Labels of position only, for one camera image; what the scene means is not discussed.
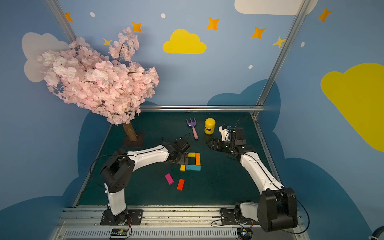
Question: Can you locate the orange block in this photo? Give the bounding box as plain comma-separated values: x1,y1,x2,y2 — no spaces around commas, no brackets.
195,153,201,166

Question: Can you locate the teal block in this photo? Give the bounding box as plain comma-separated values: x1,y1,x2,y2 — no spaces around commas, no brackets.
186,165,201,171

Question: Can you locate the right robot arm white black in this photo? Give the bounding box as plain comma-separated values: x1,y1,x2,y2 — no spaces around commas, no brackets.
208,125,298,233

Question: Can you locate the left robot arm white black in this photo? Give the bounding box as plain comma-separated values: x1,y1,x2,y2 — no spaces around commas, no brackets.
100,138,191,226

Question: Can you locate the yellow plastic jar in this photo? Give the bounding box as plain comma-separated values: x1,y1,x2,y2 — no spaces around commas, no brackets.
204,118,216,135

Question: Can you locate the purple pink toy rake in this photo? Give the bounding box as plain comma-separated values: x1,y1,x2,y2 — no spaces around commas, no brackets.
186,118,199,140

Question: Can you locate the magenta block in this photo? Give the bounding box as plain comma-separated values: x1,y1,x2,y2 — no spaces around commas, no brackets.
165,174,174,185

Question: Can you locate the red block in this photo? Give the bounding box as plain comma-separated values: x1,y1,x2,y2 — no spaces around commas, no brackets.
177,179,185,191

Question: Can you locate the pink blossom artificial tree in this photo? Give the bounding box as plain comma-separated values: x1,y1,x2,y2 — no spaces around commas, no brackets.
37,27,159,141

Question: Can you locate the right green circuit board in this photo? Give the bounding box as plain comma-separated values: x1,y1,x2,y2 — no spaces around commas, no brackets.
237,228,252,240

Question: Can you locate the green circuit board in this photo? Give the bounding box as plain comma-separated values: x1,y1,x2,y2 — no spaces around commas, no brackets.
110,229,129,239
237,228,252,240

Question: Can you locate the left green circuit board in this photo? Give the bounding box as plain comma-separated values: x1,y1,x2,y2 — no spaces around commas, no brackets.
110,229,129,239

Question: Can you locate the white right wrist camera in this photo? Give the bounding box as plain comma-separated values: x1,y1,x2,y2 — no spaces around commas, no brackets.
219,125,231,142

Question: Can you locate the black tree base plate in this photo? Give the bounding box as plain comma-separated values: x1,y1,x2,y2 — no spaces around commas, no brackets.
122,132,146,148

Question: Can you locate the horizontal aluminium rail back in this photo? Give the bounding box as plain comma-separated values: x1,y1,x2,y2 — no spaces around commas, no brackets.
141,106,264,112

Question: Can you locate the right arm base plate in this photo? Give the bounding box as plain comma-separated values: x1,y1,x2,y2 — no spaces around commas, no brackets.
219,207,259,226

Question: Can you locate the aluminium front rail bed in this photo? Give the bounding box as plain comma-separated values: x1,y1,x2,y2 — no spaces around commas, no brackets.
50,206,310,240

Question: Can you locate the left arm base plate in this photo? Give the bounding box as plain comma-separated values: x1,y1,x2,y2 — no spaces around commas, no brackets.
100,209,144,226

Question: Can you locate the aluminium corner post right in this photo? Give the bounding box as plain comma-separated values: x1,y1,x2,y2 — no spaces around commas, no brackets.
252,0,312,119

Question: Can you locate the aluminium corner post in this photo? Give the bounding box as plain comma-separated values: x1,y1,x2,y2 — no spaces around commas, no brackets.
252,0,312,119
46,0,77,43

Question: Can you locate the aluminium corner post left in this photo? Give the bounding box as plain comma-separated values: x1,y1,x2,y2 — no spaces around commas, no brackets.
46,0,77,43

